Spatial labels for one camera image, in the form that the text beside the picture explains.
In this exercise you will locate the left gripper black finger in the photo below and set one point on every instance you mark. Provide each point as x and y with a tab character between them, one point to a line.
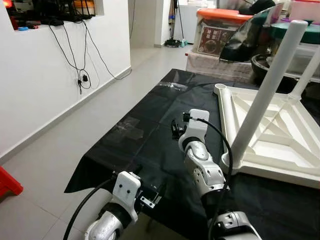
136	169
161	192

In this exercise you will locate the black plastic bag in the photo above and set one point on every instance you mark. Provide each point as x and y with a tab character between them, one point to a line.
247	40

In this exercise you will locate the white appliance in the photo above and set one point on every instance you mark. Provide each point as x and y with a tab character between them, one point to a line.
187	25

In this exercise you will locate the storage box with orange lid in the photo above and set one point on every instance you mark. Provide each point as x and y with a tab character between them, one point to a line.
212	35

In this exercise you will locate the white plastic children table top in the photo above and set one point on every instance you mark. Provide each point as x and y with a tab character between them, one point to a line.
285	150

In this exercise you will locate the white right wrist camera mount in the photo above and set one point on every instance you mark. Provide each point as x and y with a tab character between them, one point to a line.
196	125

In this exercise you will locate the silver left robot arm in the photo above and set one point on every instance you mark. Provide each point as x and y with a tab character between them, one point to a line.
105	225

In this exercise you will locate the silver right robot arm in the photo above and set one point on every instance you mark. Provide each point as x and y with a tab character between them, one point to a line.
205	167

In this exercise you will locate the pink storage box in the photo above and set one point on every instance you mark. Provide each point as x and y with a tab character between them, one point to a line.
306	10

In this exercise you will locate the red plastic stool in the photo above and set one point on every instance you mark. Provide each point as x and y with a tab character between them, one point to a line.
9	182

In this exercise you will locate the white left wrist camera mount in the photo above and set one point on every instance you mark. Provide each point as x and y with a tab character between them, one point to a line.
126	189

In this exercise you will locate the dark green round lid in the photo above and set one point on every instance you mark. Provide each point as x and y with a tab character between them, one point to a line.
312	32

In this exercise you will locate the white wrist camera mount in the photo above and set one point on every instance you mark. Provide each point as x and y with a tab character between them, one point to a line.
196	125
126	189

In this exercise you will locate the floor mop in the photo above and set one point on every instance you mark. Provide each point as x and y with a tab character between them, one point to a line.
175	43

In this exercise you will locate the black round basin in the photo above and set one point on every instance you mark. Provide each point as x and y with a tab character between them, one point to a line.
260	70

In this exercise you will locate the patterned beige bench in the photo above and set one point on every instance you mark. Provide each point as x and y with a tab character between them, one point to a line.
215	67

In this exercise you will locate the white plastic table leg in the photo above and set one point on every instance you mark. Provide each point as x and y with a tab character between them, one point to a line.
307	75
267	90

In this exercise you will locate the clear plastic storage box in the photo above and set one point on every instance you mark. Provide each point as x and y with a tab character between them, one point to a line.
310	57

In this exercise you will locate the black power adapter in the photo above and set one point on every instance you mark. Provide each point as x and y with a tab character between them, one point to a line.
85	78

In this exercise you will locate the clear tape patch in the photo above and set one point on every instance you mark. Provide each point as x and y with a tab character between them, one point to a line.
130	129

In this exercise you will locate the clear plastic wrap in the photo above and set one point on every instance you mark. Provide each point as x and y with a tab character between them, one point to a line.
174	86

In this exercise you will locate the black tablecloth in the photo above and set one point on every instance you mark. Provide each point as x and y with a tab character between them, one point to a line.
150	160

